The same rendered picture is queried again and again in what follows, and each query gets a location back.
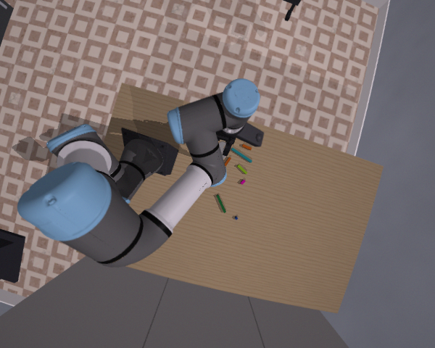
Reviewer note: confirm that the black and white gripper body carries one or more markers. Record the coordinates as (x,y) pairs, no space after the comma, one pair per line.
(229,137)

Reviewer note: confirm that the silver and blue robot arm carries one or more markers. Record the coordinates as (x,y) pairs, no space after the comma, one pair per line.
(84,203)

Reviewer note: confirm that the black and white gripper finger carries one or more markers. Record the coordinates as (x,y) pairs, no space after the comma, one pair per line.
(225,148)

